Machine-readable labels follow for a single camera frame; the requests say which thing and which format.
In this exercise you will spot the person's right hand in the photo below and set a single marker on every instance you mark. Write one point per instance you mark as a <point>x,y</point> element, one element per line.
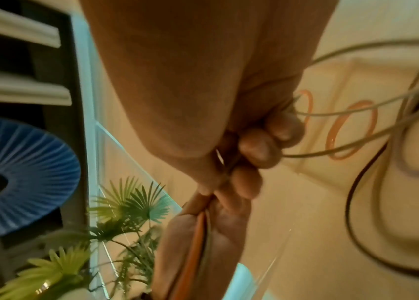
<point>194,73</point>

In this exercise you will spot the person's left hand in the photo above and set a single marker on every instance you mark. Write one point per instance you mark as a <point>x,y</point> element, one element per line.
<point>228,234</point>

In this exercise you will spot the dark green plant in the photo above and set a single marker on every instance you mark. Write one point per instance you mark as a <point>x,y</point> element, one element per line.
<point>135,205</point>

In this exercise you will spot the bright window corner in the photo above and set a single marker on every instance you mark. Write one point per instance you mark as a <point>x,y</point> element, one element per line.
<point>83,88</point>

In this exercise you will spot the white flat bar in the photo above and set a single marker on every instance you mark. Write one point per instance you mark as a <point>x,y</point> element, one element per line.
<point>9,88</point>
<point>9,23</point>

